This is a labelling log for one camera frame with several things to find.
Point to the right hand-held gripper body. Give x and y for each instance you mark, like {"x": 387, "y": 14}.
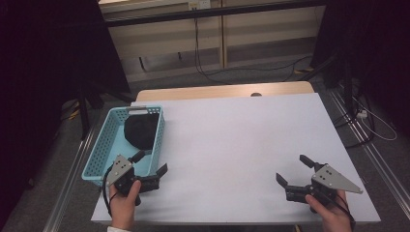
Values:
{"x": 332, "y": 179}

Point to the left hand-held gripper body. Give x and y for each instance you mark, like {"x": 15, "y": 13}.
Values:
{"x": 121, "y": 169}

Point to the black shorts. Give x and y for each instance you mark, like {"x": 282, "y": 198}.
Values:
{"x": 141, "y": 130}

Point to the light blue plastic basket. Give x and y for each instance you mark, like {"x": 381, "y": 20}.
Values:
{"x": 96, "y": 154}

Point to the person's left hand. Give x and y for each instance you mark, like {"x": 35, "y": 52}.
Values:
{"x": 122, "y": 209}

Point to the person's right hand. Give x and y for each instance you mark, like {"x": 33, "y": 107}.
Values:
{"x": 335, "y": 219}

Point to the black stand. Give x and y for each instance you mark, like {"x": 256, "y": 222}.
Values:
{"x": 347, "y": 90}
{"x": 84, "y": 119}

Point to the white power plug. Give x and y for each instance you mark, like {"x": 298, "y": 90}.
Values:
{"x": 362, "y": 113}

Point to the beige wooden cabinet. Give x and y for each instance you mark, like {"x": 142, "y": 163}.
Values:
{"x": 167, "y": 35}

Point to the black curtain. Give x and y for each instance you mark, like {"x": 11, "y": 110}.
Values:
{"x": 377, "y": 48}
{"x": 38, "y": 64}

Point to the black horizontal bar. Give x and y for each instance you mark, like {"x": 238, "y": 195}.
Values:
{"x": 209, "y": 12}

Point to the metal floor rail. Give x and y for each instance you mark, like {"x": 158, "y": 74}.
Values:
{"x": 380, "y": 164}
{"x": 69, "y": 183}

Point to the white wall socket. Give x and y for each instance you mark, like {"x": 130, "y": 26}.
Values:
{"x": 199, "y": 4}

